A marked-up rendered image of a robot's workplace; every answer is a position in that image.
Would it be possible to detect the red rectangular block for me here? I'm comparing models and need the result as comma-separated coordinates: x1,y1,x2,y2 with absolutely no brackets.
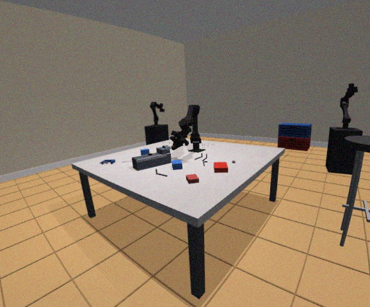
186,174,199,184
214,162,228,173

